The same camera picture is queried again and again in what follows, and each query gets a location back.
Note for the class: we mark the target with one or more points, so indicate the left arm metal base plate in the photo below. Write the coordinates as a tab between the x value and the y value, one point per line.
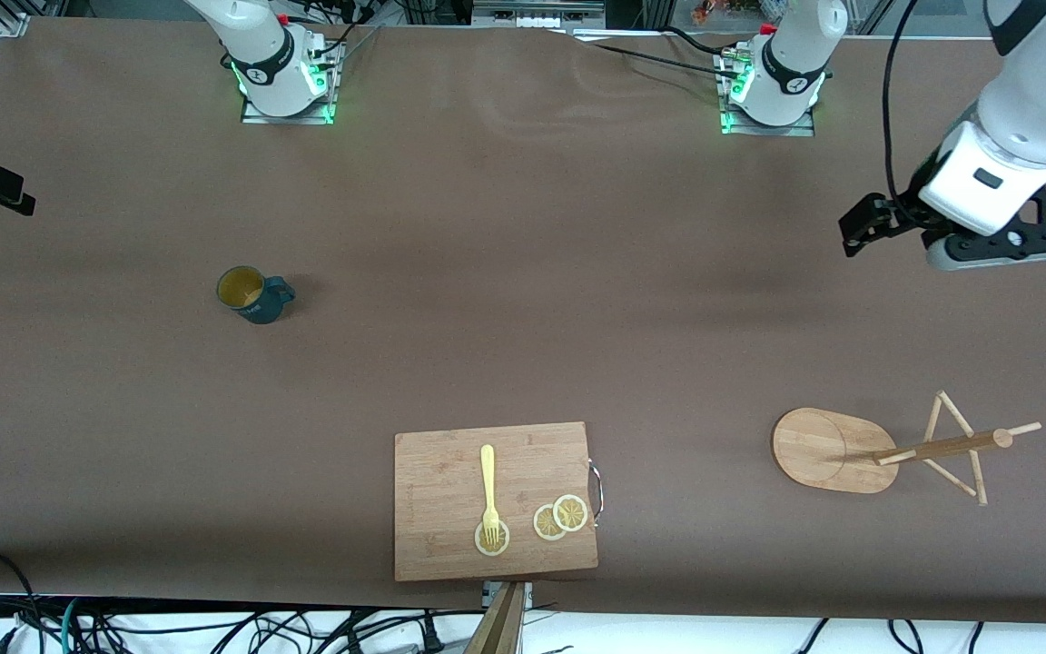
804	130

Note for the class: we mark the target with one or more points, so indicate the orange toy items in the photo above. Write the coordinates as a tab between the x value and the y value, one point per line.
705	11

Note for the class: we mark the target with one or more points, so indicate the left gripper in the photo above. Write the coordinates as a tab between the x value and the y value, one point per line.
906	213

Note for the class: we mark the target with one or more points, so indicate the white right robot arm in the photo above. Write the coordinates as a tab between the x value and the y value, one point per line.
260	54

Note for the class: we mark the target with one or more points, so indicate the yellow plastic fork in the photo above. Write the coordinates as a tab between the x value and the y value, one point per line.
488	472

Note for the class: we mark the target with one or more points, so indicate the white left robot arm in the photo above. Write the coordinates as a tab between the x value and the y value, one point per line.
795	64

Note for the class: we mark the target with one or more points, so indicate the wooden cutting board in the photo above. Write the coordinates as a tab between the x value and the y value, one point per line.
441	490

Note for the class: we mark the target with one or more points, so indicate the dark teal cup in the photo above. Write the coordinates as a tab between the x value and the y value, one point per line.
255	304

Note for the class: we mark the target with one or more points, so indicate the brown table cover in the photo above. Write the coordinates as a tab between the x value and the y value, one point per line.
523	272

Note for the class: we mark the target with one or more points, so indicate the grey power strip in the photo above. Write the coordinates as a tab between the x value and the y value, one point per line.
537	14

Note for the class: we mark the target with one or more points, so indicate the lemon slice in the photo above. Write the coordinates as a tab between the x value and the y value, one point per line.
543	525
498	545
570	512

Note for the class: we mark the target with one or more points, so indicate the metal bracket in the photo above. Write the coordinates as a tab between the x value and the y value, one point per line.
527	595

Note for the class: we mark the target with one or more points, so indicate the wooden beam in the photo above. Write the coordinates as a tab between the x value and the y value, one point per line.
500	631

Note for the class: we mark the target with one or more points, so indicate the aluminium frame post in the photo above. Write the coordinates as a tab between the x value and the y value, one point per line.
19	20

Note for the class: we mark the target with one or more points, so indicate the black power plug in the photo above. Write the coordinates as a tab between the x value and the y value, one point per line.
432	640

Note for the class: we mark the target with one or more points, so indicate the wooden cup rack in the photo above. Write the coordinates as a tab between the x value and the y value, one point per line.
814	450

